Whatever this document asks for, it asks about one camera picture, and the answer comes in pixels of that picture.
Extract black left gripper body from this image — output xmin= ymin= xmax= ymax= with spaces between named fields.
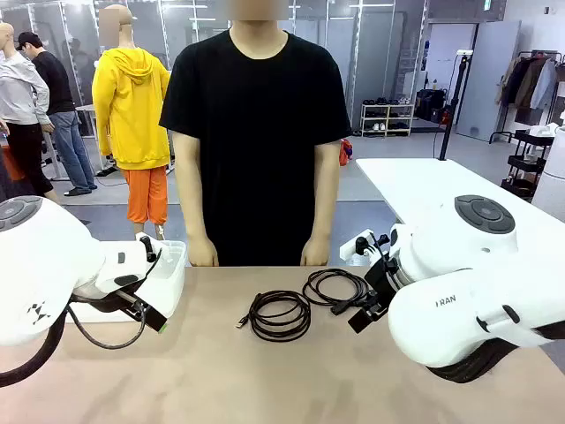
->
xmin=70 ymin=289 xmax=133 ymax=317

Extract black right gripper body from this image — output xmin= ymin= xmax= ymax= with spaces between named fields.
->
xmin=364 ymin=259 xmax=401 ymax=308

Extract black power cable with plug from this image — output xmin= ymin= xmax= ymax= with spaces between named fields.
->
xmin=302 ymin=268 xmax=379 ymax=316

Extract black USB cable coil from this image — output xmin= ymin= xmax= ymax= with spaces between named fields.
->
xmin=235 ymin=289 xmax=313 ymax=344

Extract person's left forearm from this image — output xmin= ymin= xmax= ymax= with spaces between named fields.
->
xmin=304 ymin=176 xmax=339 ymax=243

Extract person's right forearm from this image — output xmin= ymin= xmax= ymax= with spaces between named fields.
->
xmin=178 ymin=176 xmax=213 ymax=243

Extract person's left hand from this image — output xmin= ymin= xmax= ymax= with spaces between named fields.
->
xmin=300 ymin=238 xmax=332 ymax=267

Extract person's right hand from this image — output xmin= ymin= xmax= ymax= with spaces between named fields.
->
xmin=187 ymin=238 xmax=220 ymax=268

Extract clear plastic storage box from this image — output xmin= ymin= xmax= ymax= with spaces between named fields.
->
xmin=65 ymin=240 xmax=187 ymax=323

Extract large white table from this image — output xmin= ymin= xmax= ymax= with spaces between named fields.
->
xmin=355 ymin=156 xmax=565 ymax=275

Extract orange bag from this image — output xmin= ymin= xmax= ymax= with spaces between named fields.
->
xmin=338 ymin=137 xmax=354 ymax=168

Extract orange object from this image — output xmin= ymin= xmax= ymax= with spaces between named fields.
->
xmin=0 ymin=144 xmax=26 ymax=182

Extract white shoe rack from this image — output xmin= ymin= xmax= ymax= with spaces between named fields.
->
xmin=360 ymin=97 xmax=416 ymax=138

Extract black bags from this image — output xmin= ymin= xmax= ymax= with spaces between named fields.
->
xmin=415 ymin=87 xmax=451 ymax=124

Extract black utility cart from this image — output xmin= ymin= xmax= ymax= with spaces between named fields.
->
xmin=501 ymin=128 xmax=555 ymax=202

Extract mannequin in yellow hoodie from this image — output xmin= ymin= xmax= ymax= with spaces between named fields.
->
xmin=91 ymin=4 xmax=172 ymax=242

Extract person in black t-shirt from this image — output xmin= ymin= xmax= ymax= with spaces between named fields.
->
xmin=158 ymin=0 xmax=353 ymax=268

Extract white cylindrical machine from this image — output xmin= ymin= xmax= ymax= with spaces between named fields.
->
xmin=531 ymin=125 xmax=565 ymax=208

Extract man with black cap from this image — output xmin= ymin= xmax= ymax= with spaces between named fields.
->
xmin=16 ymin=31 xmax=98 ymax=198

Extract mannequin in grey top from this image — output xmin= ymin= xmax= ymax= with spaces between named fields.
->
xmin=0 ymin=21 xmax=61 ymax=204

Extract grey partition panel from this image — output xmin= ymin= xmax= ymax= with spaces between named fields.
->
xmin=454 ymin=19 xmax=523 ymax=142

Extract clothes rack with coats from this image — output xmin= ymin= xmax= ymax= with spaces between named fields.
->
xmin=496 ymin=49 xmax=565 ymax=127

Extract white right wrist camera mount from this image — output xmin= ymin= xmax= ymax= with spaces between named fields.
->
xmin=339 ymin=228 xmax=389 ymax=266

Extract black left arm cable bundle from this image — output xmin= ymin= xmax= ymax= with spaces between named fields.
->
xmin=0 ymin=299 xmax=147 ymax=390

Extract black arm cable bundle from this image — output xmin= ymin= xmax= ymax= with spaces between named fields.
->
xmin=0 ymin=299 xmax=147 ymax=390
xmin=426 ymin=322 xmax=565 ymax=384

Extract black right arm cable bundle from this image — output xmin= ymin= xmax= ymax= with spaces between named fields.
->
xmin=426 ymin=322 xmax=565 ymax=384

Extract black tripod pole with camera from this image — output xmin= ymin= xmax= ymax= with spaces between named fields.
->
xmin=439 ymin=49 xmax=474 ymax=161

